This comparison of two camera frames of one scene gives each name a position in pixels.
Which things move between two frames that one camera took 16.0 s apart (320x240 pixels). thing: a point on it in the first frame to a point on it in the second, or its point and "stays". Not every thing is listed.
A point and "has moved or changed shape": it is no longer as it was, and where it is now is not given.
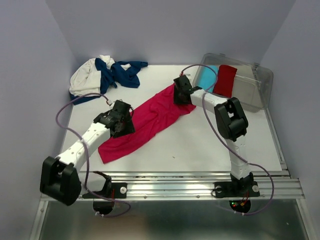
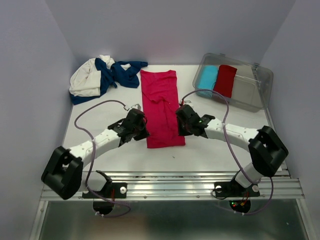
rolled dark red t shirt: [225, 79] stays
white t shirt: [85, 79] stays
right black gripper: [176, 97] to [180, 131]
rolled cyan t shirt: [207, 76] stays
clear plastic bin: [229, 77] stays
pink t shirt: [146, 120] has moved or changed shape
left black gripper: [129, 128] to [145, 134]
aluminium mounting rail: [199, 185] stays
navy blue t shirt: [123, 72] stays
